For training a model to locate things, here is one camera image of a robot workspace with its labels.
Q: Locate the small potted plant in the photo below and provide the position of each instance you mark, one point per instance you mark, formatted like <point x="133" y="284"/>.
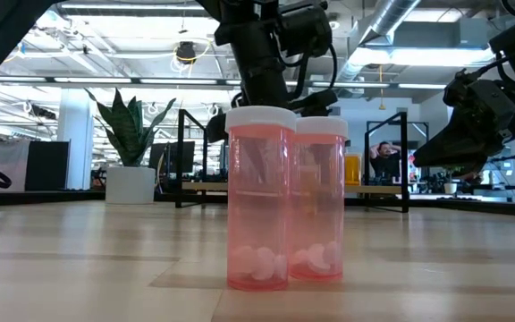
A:
<point x="449" y="188"/>

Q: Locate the black metal rack frame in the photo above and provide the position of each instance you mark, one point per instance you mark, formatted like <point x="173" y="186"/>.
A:
<point x="427" y="138"/>

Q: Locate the pink pill bottle white cap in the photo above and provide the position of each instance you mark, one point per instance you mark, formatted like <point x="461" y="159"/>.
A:
<point x="324" y="201"/>
<point x="259" y="201"/>

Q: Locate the wooden shelf with black legs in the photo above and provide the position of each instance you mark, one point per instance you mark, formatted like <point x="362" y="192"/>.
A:
<point x="204" y="186"/>

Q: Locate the black aluminium table frame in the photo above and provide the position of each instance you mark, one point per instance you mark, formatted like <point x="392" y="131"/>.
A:
<point x="83" y="196"/>

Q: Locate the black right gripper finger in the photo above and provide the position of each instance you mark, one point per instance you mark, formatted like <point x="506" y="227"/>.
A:
<point x="454" y="154"/>

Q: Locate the white building column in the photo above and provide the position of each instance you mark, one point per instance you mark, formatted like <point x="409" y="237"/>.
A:
<point x="76" y="152"/>

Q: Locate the black partition panel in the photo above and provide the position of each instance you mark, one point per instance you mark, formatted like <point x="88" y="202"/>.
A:
<point x="47" y="165"/>

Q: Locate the orange pill bottle white cap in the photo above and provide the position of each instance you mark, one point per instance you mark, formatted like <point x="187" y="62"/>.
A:
<point x="354" y="172"/>

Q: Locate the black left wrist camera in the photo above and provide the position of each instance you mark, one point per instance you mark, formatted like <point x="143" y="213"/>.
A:
<point x="304" y="29"/>

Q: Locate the colourful wall poster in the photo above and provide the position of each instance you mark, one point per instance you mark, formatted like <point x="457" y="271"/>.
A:
<point x="415" y="163"/>

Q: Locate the large ceiling light panel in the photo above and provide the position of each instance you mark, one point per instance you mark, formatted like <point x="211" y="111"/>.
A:
<point x="418" y="57"/>

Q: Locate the dark desk monitor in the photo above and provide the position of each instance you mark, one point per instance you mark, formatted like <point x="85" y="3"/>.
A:
<point x="168" y="156"/>

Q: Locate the person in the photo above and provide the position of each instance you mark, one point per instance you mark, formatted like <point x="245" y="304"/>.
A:
<point x="385" y="163"/>

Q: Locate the black overhead camera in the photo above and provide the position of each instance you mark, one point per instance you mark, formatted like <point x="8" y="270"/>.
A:
<point x="186" y="51"/>

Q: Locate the snake plant in white pot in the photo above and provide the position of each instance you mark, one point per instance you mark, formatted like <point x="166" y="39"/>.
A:
<point x="130" y="185"/>

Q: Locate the ceiling light strip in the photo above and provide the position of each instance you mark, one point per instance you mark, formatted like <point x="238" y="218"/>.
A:
<point x="177" y="81"/>
<point x="423" y="86"/>

